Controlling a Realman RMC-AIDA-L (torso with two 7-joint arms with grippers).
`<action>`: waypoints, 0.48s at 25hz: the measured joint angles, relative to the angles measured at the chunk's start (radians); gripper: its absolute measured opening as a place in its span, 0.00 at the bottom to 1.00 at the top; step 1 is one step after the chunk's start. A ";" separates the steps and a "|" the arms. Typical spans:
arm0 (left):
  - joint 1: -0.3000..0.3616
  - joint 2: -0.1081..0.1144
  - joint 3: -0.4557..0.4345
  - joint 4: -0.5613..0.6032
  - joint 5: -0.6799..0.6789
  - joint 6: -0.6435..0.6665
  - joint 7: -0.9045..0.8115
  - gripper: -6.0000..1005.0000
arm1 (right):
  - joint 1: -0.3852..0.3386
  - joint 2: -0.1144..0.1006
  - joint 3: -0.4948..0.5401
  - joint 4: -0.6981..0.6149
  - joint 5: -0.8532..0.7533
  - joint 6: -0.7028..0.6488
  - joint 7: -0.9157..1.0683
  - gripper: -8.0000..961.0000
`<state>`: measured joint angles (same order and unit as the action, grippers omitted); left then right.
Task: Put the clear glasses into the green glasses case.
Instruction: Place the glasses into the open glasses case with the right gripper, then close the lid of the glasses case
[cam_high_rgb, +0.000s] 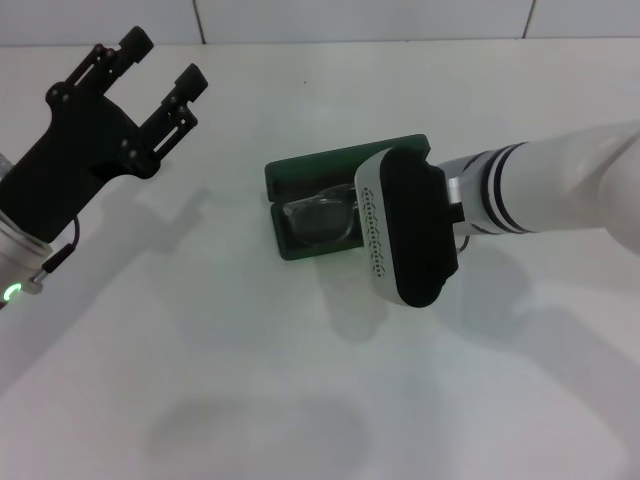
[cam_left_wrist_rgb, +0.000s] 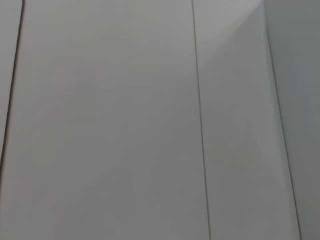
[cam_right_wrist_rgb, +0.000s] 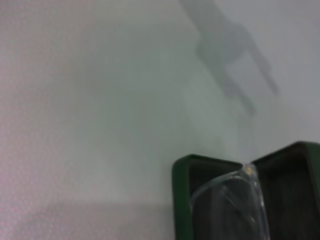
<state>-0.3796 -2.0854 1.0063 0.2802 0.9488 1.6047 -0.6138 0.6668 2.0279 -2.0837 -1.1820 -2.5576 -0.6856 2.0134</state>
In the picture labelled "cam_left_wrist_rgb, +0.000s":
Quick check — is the white partition panel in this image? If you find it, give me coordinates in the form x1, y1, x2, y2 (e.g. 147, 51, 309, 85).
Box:
263, 0, 320, 240
0, 0, 212, 240
0, 0, 25, 163
191, 0, 303, 240

